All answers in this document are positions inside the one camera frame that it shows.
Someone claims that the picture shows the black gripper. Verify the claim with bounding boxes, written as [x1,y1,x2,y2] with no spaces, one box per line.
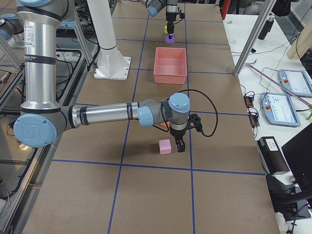
[170,129,186,153]
[166,11,176,39]

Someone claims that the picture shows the purple foam block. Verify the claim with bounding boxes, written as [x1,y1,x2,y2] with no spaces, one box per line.
[165,34,175,43]

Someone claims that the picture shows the orange foam block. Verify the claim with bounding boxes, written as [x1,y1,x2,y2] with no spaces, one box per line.
[160,122,170,127]

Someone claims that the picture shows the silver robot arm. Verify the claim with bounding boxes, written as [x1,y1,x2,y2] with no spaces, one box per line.
[139,0,184,43]
[13,0,191,153]

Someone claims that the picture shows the pink plastic bin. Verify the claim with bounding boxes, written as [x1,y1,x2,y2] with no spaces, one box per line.
[153,47,187,85]

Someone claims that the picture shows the light pink foam block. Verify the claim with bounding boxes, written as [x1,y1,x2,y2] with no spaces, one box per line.
[158,139,172,155]

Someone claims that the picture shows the black box with label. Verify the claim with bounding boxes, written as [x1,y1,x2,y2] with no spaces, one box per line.
[257,136,290,175]

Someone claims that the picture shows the black water bottle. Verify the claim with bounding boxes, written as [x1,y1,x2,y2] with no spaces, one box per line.
[258,15,275,40]

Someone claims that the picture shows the near teach pendant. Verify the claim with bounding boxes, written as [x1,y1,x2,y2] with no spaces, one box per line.
[260,93,301,127]

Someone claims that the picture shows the teach pendant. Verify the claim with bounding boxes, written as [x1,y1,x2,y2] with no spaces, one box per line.
[278,69,312,98]
[260,93,301,127]

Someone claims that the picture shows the black monitor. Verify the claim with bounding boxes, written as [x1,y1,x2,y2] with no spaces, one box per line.
[282,124,312,191]

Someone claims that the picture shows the purple rod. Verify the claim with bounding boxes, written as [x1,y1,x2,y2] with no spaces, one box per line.
[245,63,312,109]

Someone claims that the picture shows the far teach pendant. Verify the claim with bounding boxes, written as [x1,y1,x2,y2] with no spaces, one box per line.
[278,69,312,98]

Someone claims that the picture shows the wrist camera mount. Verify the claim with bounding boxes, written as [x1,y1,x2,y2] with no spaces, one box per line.
[186,114,203,133]
[176,10,185,24]

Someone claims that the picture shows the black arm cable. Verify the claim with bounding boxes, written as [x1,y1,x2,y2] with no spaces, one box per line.
[153,89,219,137]

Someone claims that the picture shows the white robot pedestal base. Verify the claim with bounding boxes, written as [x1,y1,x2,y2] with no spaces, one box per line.
[87,0,131,80]

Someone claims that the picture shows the aluminium frame post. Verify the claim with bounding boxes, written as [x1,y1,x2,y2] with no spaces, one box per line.
[233,0,276,77]

